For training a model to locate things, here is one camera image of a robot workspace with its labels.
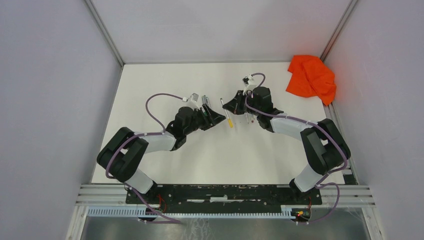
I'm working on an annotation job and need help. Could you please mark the white cable duct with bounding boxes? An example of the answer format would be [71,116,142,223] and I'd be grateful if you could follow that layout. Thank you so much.
[86,206,294,220]

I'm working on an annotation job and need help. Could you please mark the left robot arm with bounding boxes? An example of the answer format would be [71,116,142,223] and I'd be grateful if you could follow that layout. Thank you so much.
[96,104,226,204]

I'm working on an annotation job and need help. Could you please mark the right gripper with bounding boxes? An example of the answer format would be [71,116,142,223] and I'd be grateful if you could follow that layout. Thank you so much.
[223,90,261,117]

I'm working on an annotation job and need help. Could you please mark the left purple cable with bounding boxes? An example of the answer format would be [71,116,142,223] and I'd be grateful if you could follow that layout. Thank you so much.
[105,93,186,225]

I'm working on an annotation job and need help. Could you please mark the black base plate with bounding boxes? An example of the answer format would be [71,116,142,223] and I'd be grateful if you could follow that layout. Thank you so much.
[142,184,323,214]

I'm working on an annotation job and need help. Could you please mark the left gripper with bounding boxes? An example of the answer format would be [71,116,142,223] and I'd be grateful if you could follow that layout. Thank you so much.
[184,103,226,136]

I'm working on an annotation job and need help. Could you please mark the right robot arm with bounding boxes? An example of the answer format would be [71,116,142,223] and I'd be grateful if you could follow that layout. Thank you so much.
[222,86,351,204]

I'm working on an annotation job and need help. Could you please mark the orange cloth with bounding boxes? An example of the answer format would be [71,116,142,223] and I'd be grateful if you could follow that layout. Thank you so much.
[286,55,337,106]

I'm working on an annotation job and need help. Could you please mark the aluminium frame rail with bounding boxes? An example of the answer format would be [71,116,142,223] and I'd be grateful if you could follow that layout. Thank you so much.
[76,184,376,208]

